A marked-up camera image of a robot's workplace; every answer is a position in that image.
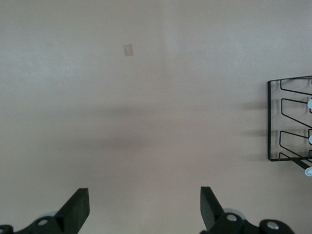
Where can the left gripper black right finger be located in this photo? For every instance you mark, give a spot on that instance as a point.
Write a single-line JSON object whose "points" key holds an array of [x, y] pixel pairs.
{"points": [[212, 214]]}

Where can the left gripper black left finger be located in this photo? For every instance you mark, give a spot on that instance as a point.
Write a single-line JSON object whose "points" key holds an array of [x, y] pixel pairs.
{"points": [[75, 214]]}

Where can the small brown tape square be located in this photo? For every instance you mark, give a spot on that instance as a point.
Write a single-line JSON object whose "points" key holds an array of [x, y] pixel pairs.
{"points": [[128, 50]]}

